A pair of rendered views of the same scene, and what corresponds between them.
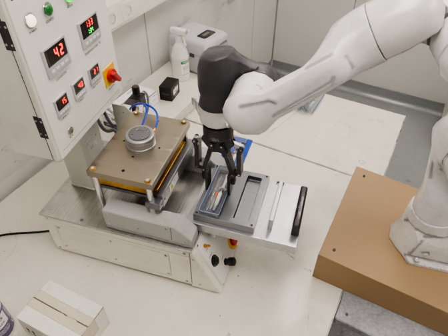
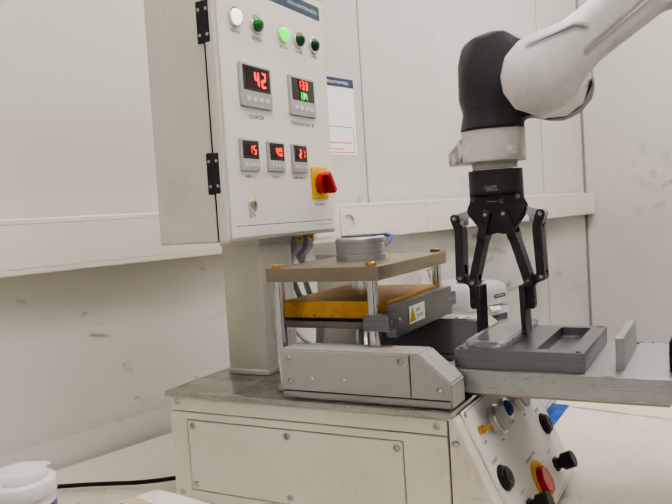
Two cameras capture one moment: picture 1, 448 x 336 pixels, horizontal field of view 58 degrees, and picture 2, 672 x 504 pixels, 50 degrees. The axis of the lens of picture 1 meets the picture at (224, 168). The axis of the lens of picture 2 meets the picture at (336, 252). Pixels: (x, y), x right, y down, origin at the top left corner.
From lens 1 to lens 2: 0.68 m
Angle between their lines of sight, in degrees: 42
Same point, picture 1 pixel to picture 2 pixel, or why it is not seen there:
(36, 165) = (166, 423)
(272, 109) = (582, 40)
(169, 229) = (406, 359)
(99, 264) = not seen: outside the picture
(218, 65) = (490, 41)
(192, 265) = (454, 466)
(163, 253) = (391, 442)
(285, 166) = (644, 427)
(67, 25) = (276, 65)
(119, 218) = (310, 360)
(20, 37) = (219, 23)
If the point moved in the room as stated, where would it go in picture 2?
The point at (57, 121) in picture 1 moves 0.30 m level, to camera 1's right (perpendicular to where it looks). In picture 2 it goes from (238, 173) to (444, 157)
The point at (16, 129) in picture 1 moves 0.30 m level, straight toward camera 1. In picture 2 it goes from (175, 191) to (216, 176)
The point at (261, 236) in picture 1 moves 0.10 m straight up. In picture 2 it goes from (602, 374) to (598, 292)
